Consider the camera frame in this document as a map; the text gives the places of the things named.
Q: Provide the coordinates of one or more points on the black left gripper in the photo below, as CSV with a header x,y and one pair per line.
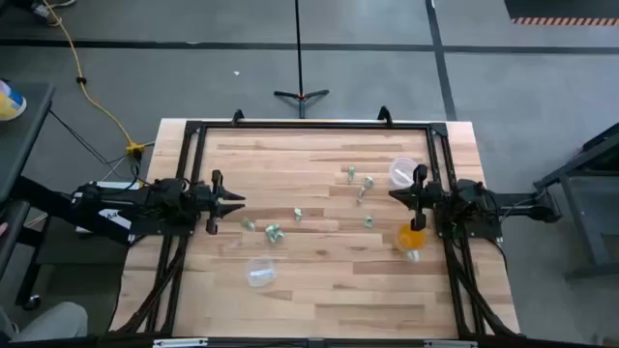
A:
x,y
213,200

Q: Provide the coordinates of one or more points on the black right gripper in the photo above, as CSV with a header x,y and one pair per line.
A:
x,y
421,198

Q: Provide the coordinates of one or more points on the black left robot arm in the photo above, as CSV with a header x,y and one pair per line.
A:
x,y
145,205

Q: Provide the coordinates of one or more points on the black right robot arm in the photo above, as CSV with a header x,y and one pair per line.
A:
x,y
483,203

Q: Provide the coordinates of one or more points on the clear plastic container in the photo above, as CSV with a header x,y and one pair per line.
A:
x,y
261,271
401,170

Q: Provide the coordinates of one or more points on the yellow plastic cup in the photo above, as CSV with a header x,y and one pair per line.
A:
x,y
410,238

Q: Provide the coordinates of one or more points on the crumpled green white packet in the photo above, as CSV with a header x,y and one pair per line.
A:
x,y
274,233

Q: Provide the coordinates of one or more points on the white box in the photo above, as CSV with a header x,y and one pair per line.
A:
x,y
118,184

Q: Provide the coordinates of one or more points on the black tripod stand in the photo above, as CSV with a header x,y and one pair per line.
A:
x,y
299,48

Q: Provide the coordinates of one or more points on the black metal table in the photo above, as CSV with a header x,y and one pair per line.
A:
x,y
580,193

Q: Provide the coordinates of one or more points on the person's leg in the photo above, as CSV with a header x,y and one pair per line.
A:
x,y
53,321

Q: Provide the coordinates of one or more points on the black side table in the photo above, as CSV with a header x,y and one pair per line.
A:
x,y
21,140

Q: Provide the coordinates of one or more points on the yellow and blue object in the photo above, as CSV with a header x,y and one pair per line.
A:
x,y
8,104

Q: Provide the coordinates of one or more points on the hazard-striped black mat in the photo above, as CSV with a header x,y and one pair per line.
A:
x,y
561,9

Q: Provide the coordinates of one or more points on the black aluminium table frame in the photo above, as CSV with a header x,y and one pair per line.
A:
x,y
314,125

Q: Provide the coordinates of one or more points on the silver metal bracket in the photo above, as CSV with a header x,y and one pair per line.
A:
x,y
180,342
450,343

